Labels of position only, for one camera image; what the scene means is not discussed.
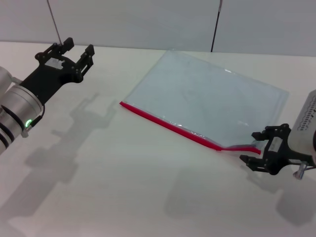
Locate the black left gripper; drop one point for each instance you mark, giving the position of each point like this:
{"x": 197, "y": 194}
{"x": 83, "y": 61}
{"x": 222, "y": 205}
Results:
{"x": 53, "y": 74}

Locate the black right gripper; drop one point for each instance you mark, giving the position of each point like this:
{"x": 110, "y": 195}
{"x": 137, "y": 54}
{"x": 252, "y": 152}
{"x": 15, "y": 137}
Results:
{"x": 281, "y": 153}

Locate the clear document bag red zipper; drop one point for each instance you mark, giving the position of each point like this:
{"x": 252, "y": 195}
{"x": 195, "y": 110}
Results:
{"x": 202, "y": 98}

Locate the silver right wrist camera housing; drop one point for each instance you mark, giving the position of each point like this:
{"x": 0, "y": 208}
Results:
{"x": 304, "y": 128}

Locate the black wall strip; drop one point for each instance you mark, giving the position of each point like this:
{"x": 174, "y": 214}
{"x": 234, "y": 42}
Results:
{"x": 216, "y": 29}

